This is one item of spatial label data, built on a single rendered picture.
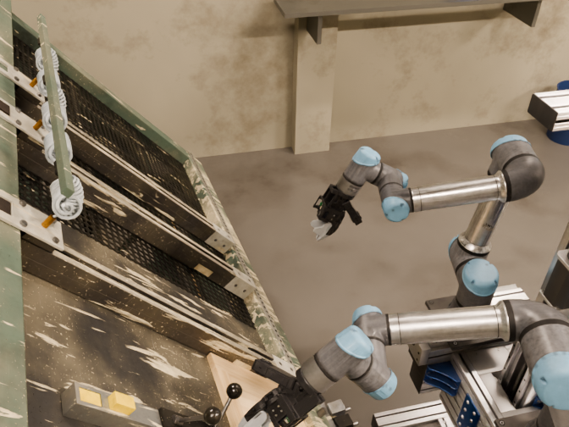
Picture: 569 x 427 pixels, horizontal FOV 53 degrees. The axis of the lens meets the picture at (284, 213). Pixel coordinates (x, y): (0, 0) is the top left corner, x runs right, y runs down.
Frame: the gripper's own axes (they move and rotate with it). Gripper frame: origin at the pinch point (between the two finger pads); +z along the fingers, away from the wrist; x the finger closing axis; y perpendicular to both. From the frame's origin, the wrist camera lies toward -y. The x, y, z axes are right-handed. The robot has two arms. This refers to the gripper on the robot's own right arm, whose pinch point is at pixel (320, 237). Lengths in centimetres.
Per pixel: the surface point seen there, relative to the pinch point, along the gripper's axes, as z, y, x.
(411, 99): 12, -188, -265
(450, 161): 33, -221, -215
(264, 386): 38, 10, 34
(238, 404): 30, 26, 48
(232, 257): 49, 4, -41
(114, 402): 5, 69, 69
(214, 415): 2, 49, 72
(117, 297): 11, 66, 34
